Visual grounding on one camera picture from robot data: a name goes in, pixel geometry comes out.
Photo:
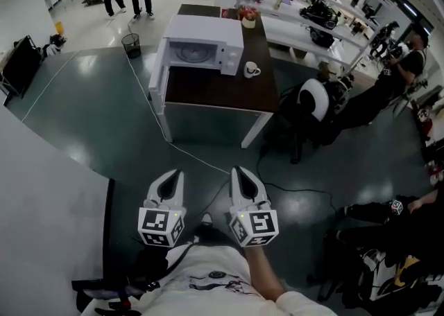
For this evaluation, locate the black board on stand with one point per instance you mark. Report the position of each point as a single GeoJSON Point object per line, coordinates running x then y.
{"type": "Point", "coordinates": [21, 65]}

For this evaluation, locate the person's white printed shirt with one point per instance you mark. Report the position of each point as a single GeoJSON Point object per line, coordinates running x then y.
{"type": "Point", "coordinates": [208, 294]}

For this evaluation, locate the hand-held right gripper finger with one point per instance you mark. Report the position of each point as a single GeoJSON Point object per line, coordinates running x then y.
{"type": "Point", "coordinates": [260, 188]}
{"type": "Point", "coordinates": [236, 190]}

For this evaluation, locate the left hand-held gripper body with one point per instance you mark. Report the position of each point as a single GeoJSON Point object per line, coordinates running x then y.
{"type": "Point", "coordinates": [161, 221]}

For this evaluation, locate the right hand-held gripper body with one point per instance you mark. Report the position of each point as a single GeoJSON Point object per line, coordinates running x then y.
{"type": "Point", "coordinates": [258, 224]}

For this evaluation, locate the person's right forearm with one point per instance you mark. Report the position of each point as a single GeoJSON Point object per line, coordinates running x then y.
{"type": "Point", "coordinates": [262, 273]}

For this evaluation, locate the white cup with black print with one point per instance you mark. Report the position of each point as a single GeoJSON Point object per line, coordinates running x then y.
{"type": "Point", "coordinates": [249, 68]}

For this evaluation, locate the small red box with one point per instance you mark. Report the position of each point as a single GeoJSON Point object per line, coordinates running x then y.
{"type": "Point", "coordinates": [224, 13]}

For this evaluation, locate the dark brown table white legs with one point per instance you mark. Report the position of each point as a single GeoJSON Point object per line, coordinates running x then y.
{"type": "Point", "coordinates": [222, 87]}

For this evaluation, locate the black equipment bag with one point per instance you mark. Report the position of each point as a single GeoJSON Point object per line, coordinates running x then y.
{"type": "Point", "coordinates": [319, 15]}
{"type": "Point", "coordinates": [322, 38]}

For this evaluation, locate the black and white chair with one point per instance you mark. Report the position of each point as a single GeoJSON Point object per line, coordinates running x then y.
{"type": "Point", "coordinates": [314, 99]}

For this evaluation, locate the white shelving rack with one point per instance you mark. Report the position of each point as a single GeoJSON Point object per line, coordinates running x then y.
{"type": "Point", "coordinates": [295, 13]}

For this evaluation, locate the white panel with black edge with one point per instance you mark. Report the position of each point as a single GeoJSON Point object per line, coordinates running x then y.
{"type": "Point", "coordinates": [45, 203]}

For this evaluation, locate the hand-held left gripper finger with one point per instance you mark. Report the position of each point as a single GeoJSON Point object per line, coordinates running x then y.
{"type": "Point", "coordinates": [180, 190]}
{"type": "Point", "coordinates": [154, 188]}

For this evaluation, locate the white microwave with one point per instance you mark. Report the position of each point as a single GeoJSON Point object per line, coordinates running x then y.
{"type": "Point", "coordinates": [204, 28]}

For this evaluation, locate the red flowers in white pot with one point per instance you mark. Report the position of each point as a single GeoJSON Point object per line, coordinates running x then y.
{"type": "Point", "coordinates": [248, 16]}

